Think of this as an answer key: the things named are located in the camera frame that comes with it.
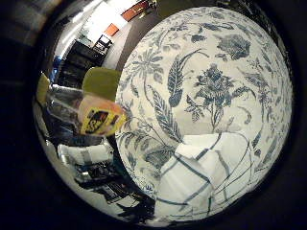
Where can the white checked cloth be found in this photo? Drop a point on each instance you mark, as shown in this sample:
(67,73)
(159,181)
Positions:
(198,179)

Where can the small orange wall panel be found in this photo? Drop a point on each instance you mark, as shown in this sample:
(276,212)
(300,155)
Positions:
(112,29)

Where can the black shelf rack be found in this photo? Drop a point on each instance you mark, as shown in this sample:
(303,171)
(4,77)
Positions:
(81,62)

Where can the olive green chair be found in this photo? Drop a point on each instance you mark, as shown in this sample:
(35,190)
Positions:
(100,83)

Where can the long orange wall panel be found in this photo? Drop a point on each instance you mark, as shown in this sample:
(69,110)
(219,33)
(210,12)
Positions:
(134,11)

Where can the blue floral tablecloth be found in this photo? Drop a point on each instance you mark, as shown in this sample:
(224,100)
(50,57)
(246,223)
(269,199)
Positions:
(207,80)

